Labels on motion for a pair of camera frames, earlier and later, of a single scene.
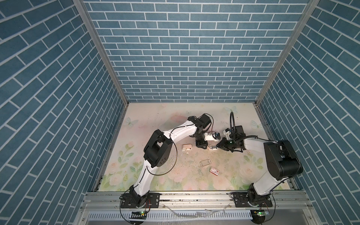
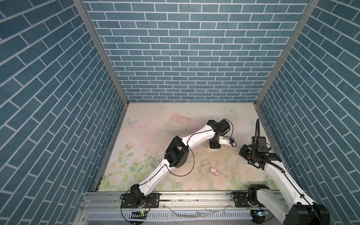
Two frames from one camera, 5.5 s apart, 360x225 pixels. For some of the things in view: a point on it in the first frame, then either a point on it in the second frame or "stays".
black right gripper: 222,144 -> 242,152
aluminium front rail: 287,208 stays
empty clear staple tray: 205,162 stays
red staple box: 214,171 stays
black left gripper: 202,144 -> 216,146
